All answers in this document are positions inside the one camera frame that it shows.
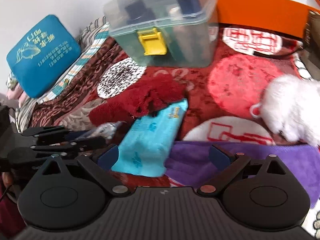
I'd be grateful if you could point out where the clear plastic storage box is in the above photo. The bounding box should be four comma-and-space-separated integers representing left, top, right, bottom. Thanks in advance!
104, 0, 219, 68

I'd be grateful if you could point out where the red patterned plush blanket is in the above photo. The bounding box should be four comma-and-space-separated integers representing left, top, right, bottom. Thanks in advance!
15, 27, 320, 240

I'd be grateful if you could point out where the teal printed cushion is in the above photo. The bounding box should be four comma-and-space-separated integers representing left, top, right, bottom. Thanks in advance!
7, 15, 81, 98

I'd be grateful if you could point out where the light blue tissue pack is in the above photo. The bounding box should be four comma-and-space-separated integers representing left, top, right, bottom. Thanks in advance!
111, 99, 188, 178

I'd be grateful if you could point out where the brown striped pouch bag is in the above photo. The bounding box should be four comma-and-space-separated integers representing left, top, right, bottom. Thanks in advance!
252, 10, 320, 82

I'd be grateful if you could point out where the dark red fluffy cloth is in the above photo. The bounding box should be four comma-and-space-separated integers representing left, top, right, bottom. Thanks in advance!
89, 74, 186, 126

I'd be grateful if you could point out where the white fluffy plush toy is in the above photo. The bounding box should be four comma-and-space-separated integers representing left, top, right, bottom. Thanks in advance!
249, 74, 319, 147

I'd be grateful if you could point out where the orange cardboard box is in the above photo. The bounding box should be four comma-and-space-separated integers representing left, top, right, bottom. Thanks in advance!
217, 0, 319, 38

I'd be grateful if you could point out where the purple microfiber cloth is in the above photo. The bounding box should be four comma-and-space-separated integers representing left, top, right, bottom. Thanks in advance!
164, 141, 320, 209

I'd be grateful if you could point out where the person's left hand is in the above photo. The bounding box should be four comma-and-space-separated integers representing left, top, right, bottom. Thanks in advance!
1, 172, 15, 196

